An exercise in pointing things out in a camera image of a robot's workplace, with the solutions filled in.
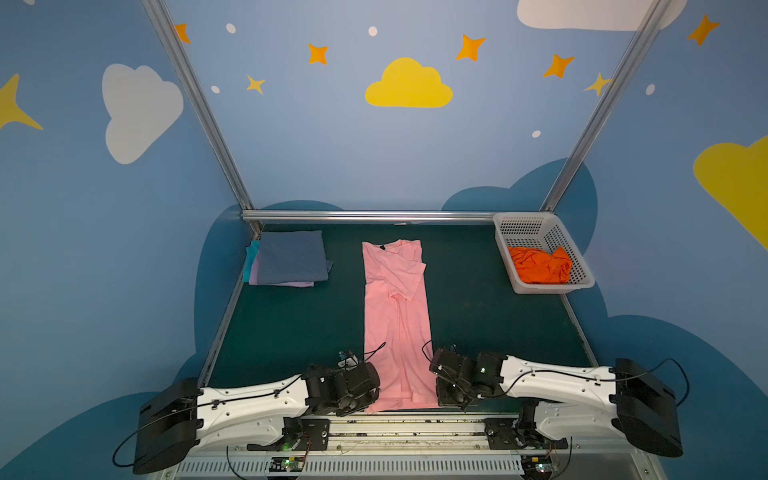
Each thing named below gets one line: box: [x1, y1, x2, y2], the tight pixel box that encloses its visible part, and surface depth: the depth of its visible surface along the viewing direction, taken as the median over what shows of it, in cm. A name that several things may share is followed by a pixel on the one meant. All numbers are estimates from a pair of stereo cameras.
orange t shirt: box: [508, 246, 573, 284], surface depth 106 cm
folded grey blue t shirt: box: [257, 230, 334, 285], surface depth 105 cm
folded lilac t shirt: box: [248, 251, 315, 288], surface depth 102 cm
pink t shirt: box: [362, 240, 439, 413], surface depth 98 cm
